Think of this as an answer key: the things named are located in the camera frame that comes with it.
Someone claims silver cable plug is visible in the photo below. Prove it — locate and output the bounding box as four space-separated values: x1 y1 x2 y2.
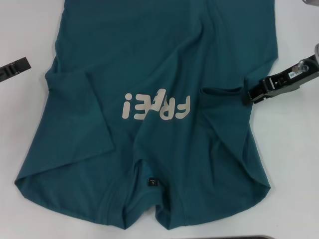
292 59 310 75

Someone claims teal t-shirt with beige print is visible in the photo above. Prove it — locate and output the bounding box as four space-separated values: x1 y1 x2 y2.
13 0 279 223

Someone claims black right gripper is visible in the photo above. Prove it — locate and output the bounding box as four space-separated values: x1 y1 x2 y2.
242 53 319 106

